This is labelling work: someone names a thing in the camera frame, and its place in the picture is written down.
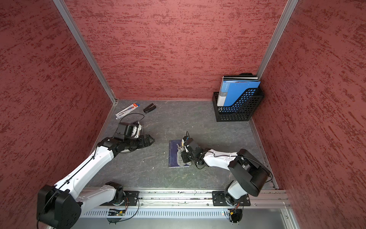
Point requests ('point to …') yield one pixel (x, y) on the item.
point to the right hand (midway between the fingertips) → (183, 158)
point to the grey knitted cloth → (179, 160)
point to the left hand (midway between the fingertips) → (148, 145)
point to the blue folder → (231, 92)
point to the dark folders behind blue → (243, 77)
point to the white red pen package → (127, 110)
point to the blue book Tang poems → (173, 149)
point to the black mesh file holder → (243, 111)
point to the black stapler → (149, 108)
